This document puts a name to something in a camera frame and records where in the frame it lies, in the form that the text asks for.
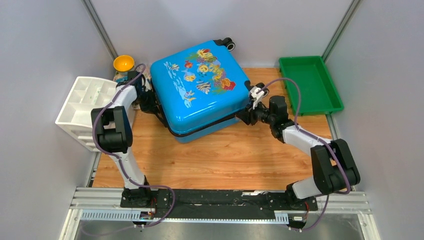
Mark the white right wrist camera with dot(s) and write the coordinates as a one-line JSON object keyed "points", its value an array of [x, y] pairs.
{"points": [[256, 94]]}

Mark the white plastic drawer organizer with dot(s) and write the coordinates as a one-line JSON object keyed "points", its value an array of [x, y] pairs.
{"points": [[86, 94]]}

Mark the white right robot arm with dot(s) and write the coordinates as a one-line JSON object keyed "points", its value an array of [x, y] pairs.
{"points": [[333, 167]]}

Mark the yellow bowl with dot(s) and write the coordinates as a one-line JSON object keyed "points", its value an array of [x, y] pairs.
{"points": [[123, 63]]}

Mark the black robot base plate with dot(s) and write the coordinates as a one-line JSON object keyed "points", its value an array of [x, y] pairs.
{"points": [[216, 205]]}

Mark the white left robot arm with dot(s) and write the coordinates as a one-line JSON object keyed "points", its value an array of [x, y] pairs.
{"points": [[112, 132]]}

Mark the blue fish-print suitcase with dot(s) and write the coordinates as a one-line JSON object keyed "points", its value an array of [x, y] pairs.
{"points": [[201, 89]]}

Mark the green plastic tray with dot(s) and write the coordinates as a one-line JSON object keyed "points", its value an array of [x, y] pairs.
{"points": [[313, 87]]}

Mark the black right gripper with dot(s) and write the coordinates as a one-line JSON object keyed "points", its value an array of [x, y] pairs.
{"points": [[247, 116]]}

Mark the aluminium frame rail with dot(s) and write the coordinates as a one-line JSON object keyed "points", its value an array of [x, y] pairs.
{"points": [[95, 213]]}

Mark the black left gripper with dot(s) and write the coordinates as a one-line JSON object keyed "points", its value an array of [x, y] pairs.
{"points": [[152, 106]]}

